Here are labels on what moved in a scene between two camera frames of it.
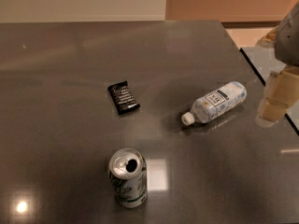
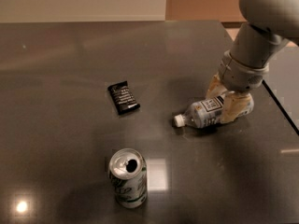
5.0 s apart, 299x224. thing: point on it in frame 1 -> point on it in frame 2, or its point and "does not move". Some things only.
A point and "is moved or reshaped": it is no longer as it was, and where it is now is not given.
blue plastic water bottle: (225, 99) is moved or reshaped
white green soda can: (128, 171) does not move
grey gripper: (288, 42) -> (239, 76)
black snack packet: (123, 98) does not move
